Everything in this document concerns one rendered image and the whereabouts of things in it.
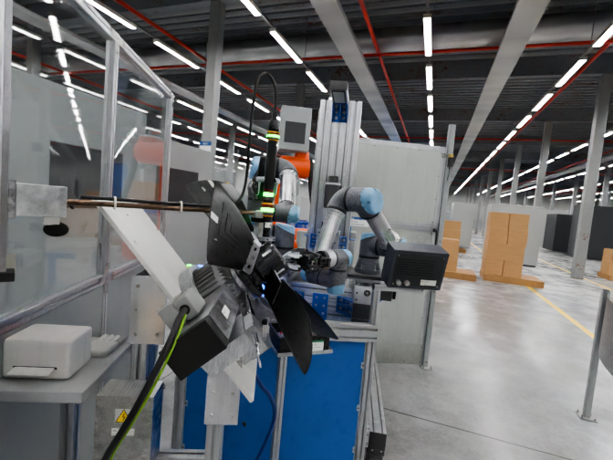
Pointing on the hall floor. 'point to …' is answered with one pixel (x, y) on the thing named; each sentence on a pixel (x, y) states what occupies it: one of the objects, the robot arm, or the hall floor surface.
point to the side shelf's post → (69, 431)
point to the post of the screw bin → (278, 407)
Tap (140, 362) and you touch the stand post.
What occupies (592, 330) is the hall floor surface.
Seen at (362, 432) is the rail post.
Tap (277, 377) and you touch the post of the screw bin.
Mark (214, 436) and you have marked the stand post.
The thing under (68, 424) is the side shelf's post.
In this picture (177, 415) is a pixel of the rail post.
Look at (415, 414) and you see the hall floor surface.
